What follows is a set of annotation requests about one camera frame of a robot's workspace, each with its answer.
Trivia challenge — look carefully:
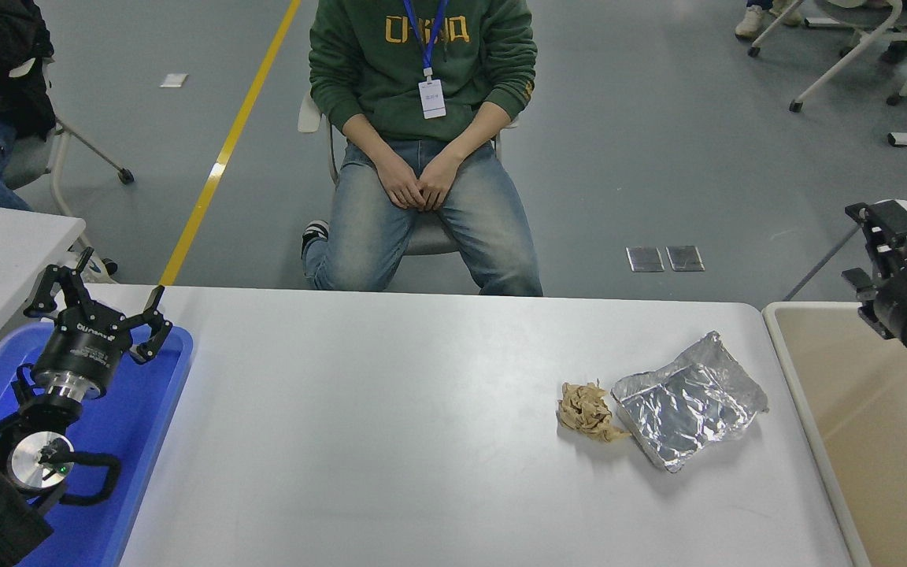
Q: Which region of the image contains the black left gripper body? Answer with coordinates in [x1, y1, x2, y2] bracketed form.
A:
[32, 306, 134, 389]

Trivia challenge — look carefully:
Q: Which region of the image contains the foil tray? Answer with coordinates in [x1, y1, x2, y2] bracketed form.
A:
[611, 331, 769, 473]

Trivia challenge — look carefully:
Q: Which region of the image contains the tan paper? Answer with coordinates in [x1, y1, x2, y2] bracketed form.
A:
[557, 381, 631, 443]

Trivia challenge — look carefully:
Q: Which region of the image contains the person's right hand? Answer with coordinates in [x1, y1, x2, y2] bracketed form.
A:
[378, 153, 424, 212]

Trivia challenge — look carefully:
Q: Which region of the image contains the person's left hand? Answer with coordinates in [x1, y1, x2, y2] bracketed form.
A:
[418, 149, 467, 213]

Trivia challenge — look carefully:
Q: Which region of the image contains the blue plastic tray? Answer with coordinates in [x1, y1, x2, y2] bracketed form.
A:
[0, 321, 193, 567]

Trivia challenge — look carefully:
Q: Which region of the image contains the white wheeled chair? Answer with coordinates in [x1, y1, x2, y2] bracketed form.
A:
[298, 93, 521, 257]
[0, 57, 136, 278]
[747, 0, 907, 113]

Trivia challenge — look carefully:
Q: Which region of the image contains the large pale bin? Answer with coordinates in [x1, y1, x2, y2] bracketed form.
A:
[762, 302, 907, 567]

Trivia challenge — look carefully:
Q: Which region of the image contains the white badge on blue lanyard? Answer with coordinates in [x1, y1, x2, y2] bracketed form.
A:
[402, 0, 450, 120]

